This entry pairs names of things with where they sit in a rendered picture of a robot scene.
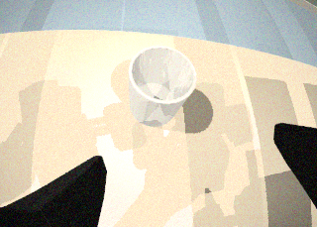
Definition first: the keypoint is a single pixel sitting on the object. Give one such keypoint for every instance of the white cup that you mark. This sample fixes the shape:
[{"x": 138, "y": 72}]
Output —
[{"x": 160, "y": 79}]

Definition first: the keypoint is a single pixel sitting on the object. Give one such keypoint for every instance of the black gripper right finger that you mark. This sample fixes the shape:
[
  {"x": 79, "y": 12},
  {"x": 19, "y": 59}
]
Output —
[{"x": 298, "y": 147}]

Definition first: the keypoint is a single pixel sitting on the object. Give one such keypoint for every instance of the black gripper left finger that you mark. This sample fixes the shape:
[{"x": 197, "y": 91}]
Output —
[{"x": 74, "y": 199}]

